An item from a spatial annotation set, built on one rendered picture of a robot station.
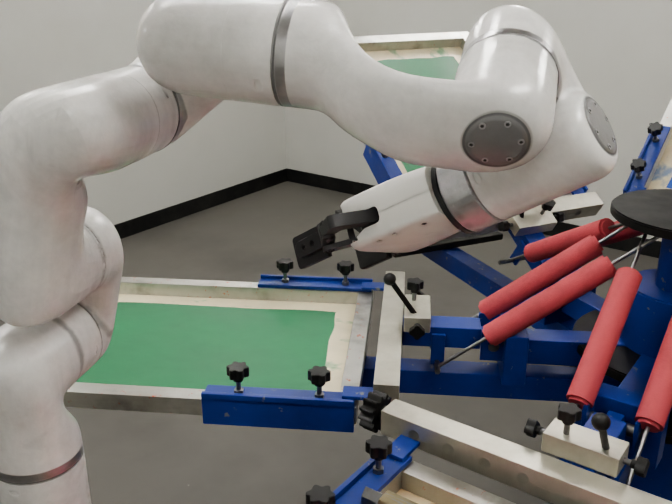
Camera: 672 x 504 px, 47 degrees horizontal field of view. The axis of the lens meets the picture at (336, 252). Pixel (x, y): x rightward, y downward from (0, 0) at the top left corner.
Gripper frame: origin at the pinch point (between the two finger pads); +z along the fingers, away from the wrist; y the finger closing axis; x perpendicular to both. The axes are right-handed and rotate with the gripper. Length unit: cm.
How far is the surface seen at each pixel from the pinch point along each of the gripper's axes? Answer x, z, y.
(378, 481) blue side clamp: 25, 38, -42
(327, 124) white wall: -227, 301, -400
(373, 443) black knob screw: 19, 36, -42
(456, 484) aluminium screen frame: 29, 29, -52
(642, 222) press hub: -8, 0, -94
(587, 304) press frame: 1, 27, -122
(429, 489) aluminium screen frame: 29, 33, -49
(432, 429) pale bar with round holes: 20, 33, -54
